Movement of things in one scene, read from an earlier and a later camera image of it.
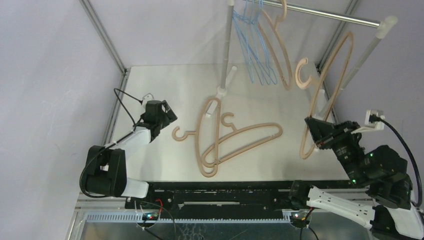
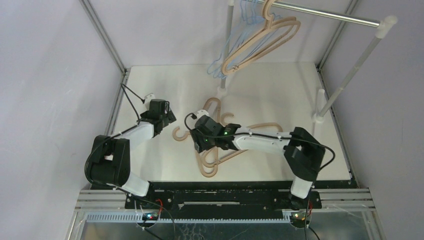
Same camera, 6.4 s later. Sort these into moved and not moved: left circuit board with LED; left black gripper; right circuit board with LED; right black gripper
Moved: right black gripper
Not moved: right circuit board with LED; left circuit board with LED; left black gripper
